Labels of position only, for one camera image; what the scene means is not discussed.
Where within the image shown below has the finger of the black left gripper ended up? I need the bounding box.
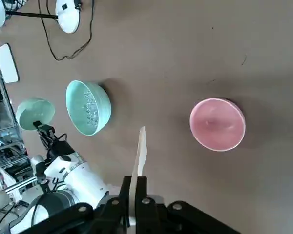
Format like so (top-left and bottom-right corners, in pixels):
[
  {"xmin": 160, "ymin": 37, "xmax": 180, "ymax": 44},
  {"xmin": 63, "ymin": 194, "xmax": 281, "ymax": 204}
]
[
  {"xmin": 33, "ymin": 121, "xmax": 48, "ymax": 147},
  {"xmin": 42, "ymin": 125, "xmax": 58, "ymax": 144}
]

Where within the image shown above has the small green bowl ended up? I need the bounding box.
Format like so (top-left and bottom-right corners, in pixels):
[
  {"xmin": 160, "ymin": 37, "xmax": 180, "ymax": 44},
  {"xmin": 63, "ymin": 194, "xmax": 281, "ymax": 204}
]
[{"xmin": 15, "ymin": 97, "xmax": 56, "ymax": 131}]

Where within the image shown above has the white rectangular tray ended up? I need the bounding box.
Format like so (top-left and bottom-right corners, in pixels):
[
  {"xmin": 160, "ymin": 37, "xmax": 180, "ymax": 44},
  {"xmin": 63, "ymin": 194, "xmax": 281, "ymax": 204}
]
[{"xmin": 0, "ymin": 43, "xmax": 21, "ymax": 84}]

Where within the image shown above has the black lamp cable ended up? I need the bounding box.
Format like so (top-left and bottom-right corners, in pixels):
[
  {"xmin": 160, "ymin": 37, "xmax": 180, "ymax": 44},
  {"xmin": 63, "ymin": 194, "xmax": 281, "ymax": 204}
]
[{"xmin": 38, "ymin": 0, "xmax": 95, "ymax": 61}]

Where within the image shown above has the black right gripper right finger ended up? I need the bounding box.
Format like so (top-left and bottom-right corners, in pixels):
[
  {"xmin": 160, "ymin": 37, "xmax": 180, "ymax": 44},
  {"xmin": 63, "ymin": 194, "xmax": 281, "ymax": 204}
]
[{"xmin": 135, "ymin": 175, "xmax": 242, "ymax": 234}]

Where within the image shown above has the white desk lamp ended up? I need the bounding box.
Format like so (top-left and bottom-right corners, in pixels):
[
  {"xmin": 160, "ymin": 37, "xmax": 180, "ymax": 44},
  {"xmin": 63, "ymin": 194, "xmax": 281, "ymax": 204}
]
[{"xmin": 0, "ymin": 0, "xmax": 80, "ymax": 35}]

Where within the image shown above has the large green bowl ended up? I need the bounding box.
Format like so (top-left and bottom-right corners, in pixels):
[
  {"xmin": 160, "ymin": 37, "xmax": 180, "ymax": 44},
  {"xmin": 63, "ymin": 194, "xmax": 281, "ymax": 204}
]
[{"xmin": 65, "ymin": 80, "xmax": 112, "ymax": 137}]

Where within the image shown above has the pink bowl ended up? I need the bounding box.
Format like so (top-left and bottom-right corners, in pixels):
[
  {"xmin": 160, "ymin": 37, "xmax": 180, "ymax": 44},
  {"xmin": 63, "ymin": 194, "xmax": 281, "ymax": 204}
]
[{"xmin": 189, "ymin": 98, "xmax": 247, "ymax": 152}]

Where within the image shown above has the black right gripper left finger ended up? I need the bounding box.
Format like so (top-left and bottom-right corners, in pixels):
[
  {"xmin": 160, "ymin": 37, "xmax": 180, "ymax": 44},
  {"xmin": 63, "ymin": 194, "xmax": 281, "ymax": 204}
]
[{"xmin": 48, "ymin": 175, "xmax": 133, "ymax": 234}]

